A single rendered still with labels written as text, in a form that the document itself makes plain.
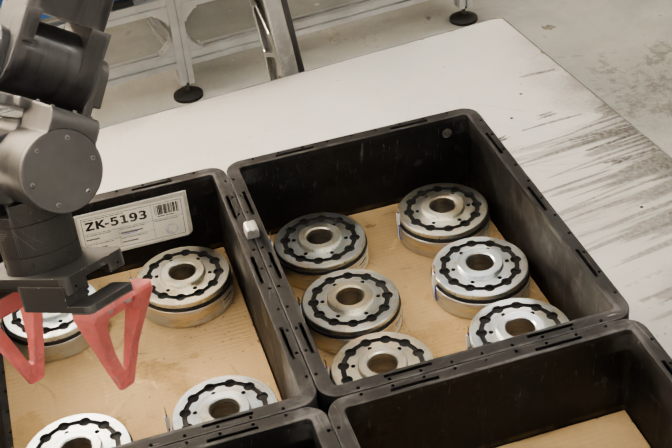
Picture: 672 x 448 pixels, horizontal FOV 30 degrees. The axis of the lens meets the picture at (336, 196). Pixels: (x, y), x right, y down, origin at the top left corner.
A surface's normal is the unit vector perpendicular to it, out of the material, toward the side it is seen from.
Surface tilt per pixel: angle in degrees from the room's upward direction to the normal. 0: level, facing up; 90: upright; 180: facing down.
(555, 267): 90
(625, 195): 0
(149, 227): 90
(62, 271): 21
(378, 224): 0
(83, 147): 69
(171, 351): 0
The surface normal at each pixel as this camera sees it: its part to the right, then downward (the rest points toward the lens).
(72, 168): 0.54, 0.10
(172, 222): 0.29, 0.54
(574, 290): -0.96, 0.23
